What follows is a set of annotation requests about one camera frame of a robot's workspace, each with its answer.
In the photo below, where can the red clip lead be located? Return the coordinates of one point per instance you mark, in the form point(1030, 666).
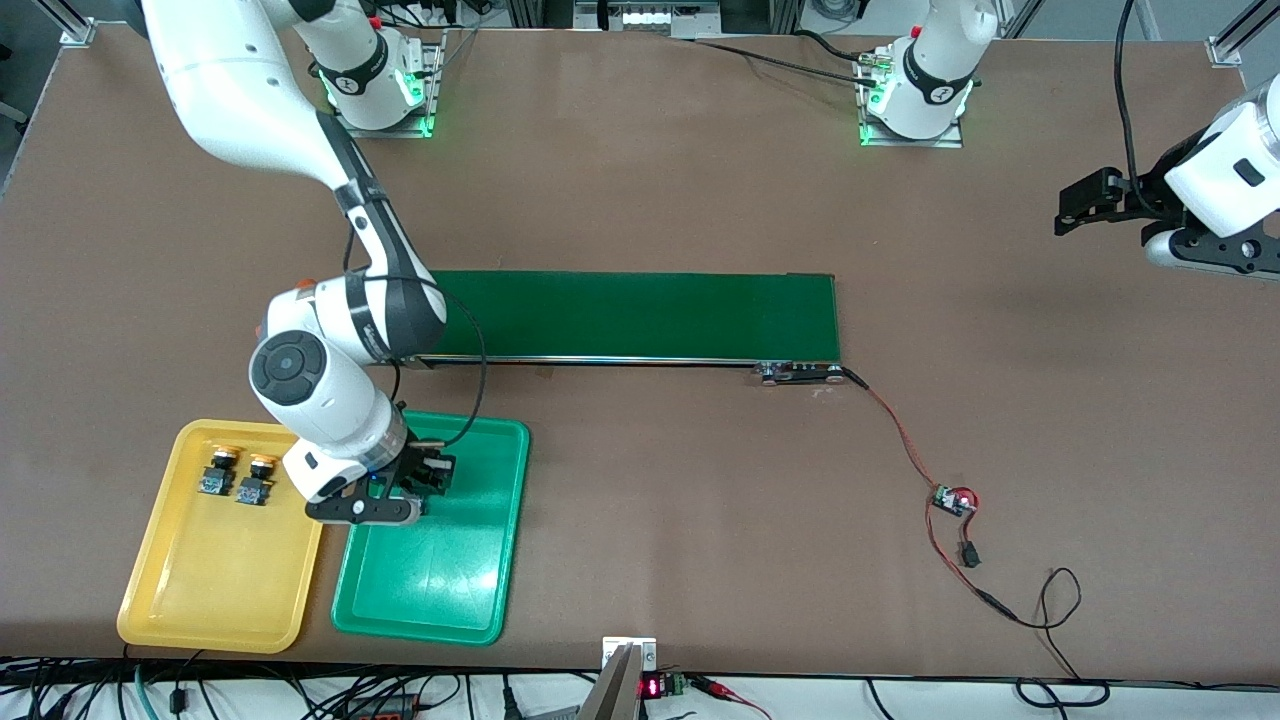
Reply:
point(715, 688)

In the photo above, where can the aluminium frame profile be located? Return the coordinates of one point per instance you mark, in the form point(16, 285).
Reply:
point(78, 30)
point(1228, 48)

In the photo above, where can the yellow plastic tray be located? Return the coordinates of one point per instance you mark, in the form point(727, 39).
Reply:
point(200, 580)

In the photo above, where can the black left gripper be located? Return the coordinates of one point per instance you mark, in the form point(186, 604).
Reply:
point(1143, 194)

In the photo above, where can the orange black power strip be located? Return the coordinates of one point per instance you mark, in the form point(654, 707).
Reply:
point(380, 710)

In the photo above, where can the grey tapered camera post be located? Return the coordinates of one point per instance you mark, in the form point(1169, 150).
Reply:
point(615, 695)

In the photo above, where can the small green circuit board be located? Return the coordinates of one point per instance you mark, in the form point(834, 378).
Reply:
point(950, 498)

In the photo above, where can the red digit display module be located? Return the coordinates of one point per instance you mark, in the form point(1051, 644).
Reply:
point(652, 687)

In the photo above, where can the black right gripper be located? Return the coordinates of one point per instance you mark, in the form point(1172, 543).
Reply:
point(424, 467)

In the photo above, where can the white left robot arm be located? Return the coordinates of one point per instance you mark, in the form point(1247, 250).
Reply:
point(1230, 170)

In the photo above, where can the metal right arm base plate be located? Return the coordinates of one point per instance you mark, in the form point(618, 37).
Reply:
point(432, 95)

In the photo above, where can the yellow push button switch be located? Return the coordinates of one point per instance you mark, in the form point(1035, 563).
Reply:
point(212, 482)
point(252, 490)

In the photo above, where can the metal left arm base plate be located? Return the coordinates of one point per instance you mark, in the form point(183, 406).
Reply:
point(910, 142)

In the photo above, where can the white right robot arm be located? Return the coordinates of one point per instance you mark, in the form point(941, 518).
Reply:
point(250, 90)

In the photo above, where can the green conveyor belt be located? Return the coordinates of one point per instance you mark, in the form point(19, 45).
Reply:
point(650, 315)

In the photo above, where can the small metal table bracket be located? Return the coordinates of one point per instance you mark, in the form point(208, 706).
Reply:
point(645, 650)

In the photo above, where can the green plastic tray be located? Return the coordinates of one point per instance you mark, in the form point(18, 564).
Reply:
point(450, 570)

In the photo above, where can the grey lit control box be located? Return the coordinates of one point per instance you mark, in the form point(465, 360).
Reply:
point(650, 18)

